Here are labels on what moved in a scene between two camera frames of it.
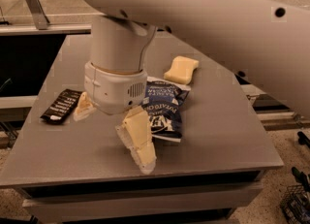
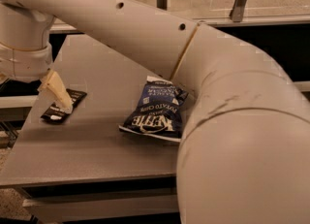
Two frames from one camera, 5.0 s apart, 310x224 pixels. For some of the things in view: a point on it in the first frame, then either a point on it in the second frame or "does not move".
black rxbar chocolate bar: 62,107 does not move
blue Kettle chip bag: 164,104 does not move
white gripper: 114,90 → 24,63
